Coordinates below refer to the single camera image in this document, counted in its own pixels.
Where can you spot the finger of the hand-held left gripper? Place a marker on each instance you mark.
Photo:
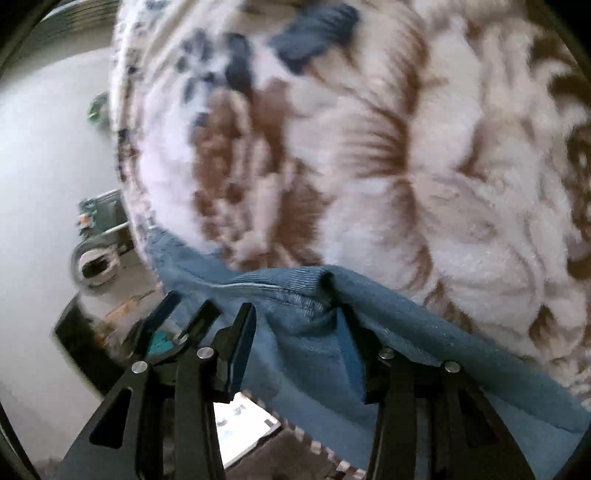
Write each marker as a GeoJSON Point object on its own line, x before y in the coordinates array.
{"type": "Point", "coordinates": [201, 321]}
{"type": "Point", "coordinates": [161, 318]}

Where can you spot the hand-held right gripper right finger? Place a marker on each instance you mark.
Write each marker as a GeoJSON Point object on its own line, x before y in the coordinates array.
{"type": "Point", "coordinates": [373, 383]}

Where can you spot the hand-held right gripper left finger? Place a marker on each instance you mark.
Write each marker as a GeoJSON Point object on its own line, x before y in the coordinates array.
{"type": "Point", "coordinates": [238, 360]}

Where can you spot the blue denim pants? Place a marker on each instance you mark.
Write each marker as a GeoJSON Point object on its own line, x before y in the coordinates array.
{"type": "Point", "coordinates": [304, 360]}

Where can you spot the white printed box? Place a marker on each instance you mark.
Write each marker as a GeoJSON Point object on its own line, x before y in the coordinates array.
{"type": "Point", "coordinates": [240, 424]}

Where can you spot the white round object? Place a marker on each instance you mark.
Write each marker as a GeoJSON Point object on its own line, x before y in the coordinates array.
{"type": "Point", "coordinates": [92, 267]}

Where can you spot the teal drying rack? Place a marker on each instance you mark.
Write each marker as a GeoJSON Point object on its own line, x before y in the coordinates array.
{"type": "Point", "coordinates": [99, 217]}

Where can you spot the floral printed blanket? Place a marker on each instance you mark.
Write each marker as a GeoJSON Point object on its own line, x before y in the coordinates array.
{"type": "Point", "coordinates": [415, 138]}

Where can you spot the grey-green striped curtain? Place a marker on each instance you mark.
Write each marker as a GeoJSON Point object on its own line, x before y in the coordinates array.
{"type": "Point", "coordinates": [87, 18]}

